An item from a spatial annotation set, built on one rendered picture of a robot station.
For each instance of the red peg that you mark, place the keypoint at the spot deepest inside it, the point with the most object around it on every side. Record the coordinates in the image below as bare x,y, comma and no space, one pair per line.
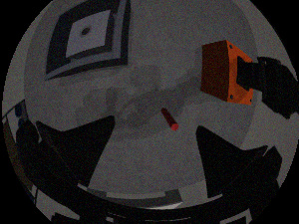
169,119

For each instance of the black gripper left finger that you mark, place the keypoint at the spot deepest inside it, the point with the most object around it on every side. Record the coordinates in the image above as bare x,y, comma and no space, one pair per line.
81,147

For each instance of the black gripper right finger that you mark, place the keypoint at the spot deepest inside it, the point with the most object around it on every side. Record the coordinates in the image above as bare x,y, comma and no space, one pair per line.
222,161

